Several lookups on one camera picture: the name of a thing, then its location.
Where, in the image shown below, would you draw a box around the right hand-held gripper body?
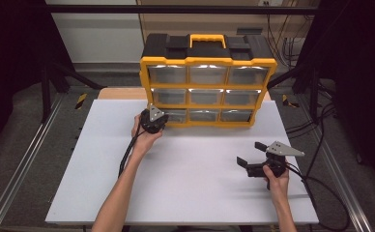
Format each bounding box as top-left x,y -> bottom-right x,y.
246,140 -> 306,179

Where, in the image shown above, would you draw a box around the bundle of hanging black cables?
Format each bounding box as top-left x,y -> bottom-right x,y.
266,14 -> 303,70

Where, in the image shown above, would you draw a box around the black horizontal frame bar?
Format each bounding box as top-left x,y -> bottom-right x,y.
44,4 -> 319,15

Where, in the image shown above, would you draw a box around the black floor cables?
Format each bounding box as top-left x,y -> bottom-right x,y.
285,80 -> 338,140

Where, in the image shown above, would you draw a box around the right hand-held gripper black cable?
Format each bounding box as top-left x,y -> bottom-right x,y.
285,162 -> 351,232

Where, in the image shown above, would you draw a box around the person's right hand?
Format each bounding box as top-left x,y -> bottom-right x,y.
262,164 -> 291,200

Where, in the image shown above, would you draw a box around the light wooden board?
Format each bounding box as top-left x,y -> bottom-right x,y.
98,87 -> 272,102

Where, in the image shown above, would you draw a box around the person's left hand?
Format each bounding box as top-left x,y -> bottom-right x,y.
130,113 -> 164,158

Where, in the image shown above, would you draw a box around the yellow black drawer organizer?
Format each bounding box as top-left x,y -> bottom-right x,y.
139,33 -> 278,129

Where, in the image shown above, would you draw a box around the clear plastic drawer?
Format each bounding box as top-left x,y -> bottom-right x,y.
161,108 -> 188,124

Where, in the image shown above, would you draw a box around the hand-held gripper black cable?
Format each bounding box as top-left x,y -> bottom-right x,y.
118,128 -> 146,179
285,162 -> 351,232

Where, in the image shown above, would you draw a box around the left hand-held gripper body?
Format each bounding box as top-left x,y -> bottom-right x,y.
139,103 -> 170,135

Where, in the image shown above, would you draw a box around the aluminium frame rail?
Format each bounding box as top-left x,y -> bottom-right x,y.
296,96 -> 374,232
0,93 -> 65,232

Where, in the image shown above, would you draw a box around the set of clear drawers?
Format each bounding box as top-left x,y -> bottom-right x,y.
147,64 -> 270,124

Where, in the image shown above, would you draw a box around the black curtain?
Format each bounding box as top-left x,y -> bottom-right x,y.
296,0 -> 375,196
0,0 -> 75,162

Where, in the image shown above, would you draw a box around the yellow black striped tape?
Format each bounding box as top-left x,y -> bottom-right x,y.
74,93 -> 89,111
281,94 -> 302,109

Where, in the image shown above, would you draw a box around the black metal stand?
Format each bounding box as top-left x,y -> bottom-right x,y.
267,62 -> 321,124
40,61 -> 106,124

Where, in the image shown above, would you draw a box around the grey wall plate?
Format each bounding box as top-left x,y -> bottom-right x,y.
236,27 -> 264,36

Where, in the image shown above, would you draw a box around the left hand-held gripper black cable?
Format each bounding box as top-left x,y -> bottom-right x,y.
118,128 -> 146,179

